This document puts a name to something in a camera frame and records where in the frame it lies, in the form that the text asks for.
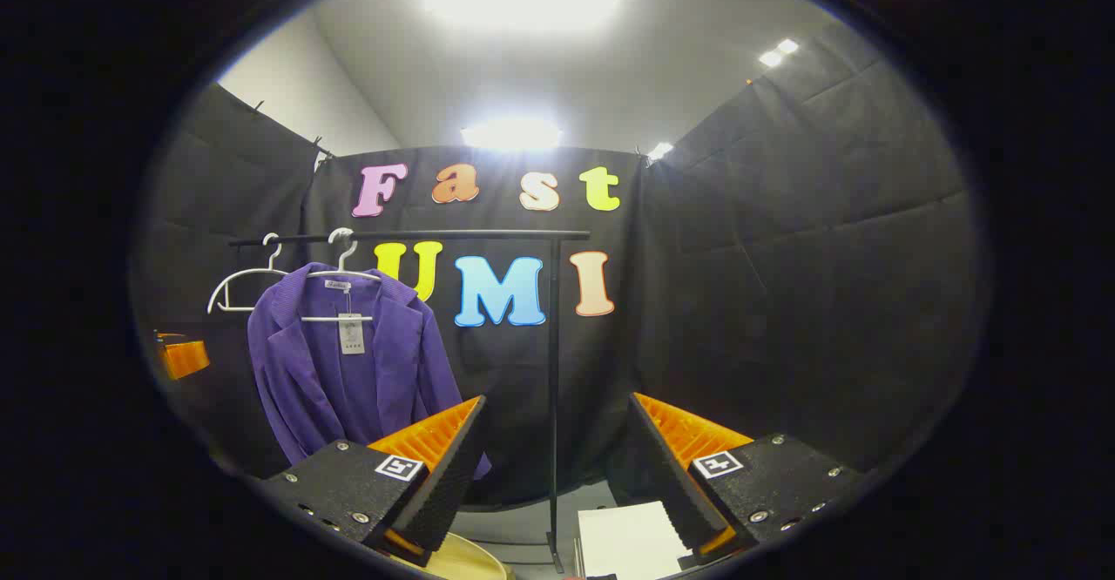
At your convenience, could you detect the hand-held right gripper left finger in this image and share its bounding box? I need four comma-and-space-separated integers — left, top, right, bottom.
260, 395, 487, 568

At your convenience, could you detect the black metal clothes rack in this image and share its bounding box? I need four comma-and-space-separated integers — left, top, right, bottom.
228, 230, 593, 574

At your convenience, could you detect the black backdrop cloth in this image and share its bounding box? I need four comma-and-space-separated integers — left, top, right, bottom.
131, 23, 990, 511

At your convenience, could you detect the white hanger with taped hook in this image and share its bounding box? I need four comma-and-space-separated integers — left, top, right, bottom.
301, 227, 384, 324

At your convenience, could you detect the beige laundry hamper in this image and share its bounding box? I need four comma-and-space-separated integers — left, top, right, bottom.
416, 532, 515, 580

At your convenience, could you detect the purple ribbed jacket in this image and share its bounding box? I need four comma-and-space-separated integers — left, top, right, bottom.
247, 262, 493, 481

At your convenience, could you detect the white flat board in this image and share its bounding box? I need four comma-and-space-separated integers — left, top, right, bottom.
578, 500, 698, 580

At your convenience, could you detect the white plastic hanger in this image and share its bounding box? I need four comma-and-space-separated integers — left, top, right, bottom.
206, 233, 290, 314

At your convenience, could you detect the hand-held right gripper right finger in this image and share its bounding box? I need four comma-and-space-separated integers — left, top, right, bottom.
614, 393, 863, 563

